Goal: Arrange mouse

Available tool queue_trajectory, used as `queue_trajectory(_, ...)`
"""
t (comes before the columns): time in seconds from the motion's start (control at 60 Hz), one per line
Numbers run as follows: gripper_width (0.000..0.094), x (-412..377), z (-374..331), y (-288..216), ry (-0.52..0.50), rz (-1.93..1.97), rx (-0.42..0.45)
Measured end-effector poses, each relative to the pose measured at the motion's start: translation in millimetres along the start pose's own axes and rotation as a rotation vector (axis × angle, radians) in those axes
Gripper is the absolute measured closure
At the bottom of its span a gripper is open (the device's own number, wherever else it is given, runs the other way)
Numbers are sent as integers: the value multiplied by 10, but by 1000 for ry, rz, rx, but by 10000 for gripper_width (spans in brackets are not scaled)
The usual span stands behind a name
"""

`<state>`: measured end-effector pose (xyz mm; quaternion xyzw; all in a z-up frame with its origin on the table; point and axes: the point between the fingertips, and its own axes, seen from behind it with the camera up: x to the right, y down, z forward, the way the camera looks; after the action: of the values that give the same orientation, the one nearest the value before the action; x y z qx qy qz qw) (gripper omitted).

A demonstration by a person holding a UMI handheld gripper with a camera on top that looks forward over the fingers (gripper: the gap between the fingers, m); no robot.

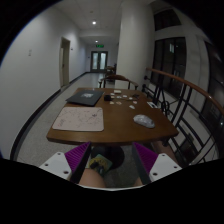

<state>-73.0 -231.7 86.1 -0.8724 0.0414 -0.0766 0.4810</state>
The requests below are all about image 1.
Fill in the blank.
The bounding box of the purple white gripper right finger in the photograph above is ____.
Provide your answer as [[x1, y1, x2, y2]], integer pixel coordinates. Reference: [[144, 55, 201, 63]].
[[132, 142, 181, 185]]

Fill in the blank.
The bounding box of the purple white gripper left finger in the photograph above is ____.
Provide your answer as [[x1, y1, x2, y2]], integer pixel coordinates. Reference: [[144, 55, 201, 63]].
[[40, 142, 91, 184]]

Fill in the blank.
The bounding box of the white computer mouse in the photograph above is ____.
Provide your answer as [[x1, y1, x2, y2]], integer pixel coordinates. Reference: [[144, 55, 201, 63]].
[[133, 114, 155, 128]]

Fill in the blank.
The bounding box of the colourful shoe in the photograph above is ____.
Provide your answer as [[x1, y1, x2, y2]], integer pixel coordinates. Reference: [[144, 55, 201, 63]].
[[88, 154, 113, 177]]

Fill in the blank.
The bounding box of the brown wooden table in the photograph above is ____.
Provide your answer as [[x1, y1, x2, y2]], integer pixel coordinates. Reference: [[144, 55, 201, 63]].
[[47, 89, 178, 146]]

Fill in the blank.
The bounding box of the dark closed laptop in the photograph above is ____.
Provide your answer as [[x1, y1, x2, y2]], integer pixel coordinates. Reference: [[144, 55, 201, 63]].
[[67, 90, 103, 106]]

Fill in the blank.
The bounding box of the small black object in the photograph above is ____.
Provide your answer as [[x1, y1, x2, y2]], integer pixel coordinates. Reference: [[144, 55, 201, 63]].
[[104, 95, 112, 101]]

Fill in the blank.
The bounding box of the wooden stair handrail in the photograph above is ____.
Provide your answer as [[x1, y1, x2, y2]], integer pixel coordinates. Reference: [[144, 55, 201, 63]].
[[146, 67, 224, 116]]

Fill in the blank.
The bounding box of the wooden chair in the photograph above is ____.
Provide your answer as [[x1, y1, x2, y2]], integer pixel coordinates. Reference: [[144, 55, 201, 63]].
[[98, 74, 139, 91]]

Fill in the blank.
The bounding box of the double glass door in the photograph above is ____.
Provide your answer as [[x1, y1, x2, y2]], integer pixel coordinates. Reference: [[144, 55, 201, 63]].
[[90, 51, 108, 72]]

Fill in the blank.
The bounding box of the side doorway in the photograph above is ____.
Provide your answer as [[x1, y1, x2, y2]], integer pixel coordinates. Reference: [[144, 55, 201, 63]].
[[59, 37, 70, 87]]

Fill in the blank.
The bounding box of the green exit sign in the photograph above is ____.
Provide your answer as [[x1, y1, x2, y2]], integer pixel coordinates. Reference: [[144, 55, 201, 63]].
[[96, 44, 104, 48]]

